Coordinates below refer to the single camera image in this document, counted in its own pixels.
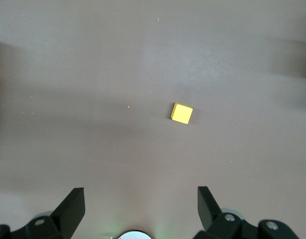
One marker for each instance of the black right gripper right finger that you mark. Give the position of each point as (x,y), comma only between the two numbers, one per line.
(210,214)

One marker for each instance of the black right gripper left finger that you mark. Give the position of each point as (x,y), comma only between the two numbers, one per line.
(68,214)

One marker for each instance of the yellow cube block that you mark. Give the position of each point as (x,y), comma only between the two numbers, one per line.
(182,113)

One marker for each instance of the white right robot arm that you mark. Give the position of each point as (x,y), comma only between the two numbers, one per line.
(135,235)

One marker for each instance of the brown table cloth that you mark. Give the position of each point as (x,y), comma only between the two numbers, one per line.
(93,62)

